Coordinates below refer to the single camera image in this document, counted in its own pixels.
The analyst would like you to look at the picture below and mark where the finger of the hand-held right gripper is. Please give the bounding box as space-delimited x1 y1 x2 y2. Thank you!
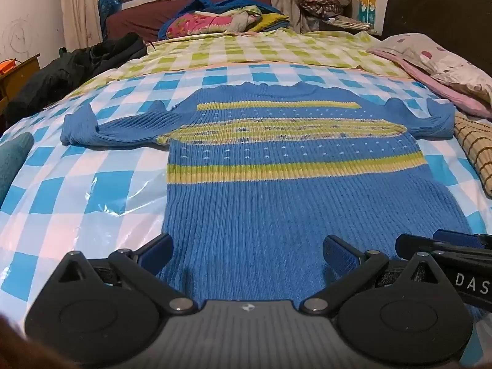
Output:
396 234 492 260
433 229 492 249

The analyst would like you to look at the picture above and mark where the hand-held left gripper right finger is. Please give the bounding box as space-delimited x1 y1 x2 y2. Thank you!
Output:
300 234 448 314

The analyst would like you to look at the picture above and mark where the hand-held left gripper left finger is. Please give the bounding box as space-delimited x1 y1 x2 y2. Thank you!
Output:
50 233 196 314

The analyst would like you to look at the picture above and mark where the blue striped knit sweater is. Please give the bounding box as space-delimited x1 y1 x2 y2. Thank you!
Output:
61 82 481 302

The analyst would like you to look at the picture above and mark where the beige striped knit sweater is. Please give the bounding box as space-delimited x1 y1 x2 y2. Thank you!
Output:
454 113 492 197

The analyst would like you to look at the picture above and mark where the blue checked plastic bed sheet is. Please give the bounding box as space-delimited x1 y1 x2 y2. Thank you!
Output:
0 61 492 339

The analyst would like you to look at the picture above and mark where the pink pillow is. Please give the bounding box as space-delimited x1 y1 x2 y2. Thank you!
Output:
367 48 492 119

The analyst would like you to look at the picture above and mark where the teal cloth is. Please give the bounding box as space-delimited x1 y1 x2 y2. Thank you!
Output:
0 133 35 204

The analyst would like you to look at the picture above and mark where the white dotted pillow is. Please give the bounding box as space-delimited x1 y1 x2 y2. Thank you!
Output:
367 33 492 102

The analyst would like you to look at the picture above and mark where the black jacket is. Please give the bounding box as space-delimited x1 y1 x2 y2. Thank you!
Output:
4 33 149 124

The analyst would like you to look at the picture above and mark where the green checked plastic bed sheet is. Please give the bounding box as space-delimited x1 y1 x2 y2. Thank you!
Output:
67 29 419 97

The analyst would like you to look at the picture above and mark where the wooden side table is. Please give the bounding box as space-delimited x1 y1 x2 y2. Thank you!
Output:
0 54 41 112

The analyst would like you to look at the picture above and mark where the dark wooden headboard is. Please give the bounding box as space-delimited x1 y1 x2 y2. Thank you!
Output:
382 0 492 81

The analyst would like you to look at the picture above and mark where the stack of papers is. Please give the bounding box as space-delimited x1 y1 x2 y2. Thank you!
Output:
332 15 375 30

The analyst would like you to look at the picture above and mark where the pink floral quilt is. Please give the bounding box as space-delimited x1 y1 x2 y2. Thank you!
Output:
165 6 262 40

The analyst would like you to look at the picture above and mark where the maroon sofa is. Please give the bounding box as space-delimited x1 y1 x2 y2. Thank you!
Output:
105 0 272 43

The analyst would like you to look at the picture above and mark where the yellow folded cloth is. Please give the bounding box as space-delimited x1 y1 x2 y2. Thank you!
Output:
252 12 290 32

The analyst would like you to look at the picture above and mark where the yellow and blue carton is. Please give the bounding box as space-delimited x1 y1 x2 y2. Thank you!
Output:
359 0 376 24

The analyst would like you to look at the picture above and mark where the blue plastic bag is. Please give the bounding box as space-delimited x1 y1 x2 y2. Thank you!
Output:
98 0 121 41

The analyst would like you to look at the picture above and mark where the pile of colourful bedding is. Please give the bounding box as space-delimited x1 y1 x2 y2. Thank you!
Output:
158 0 283 39

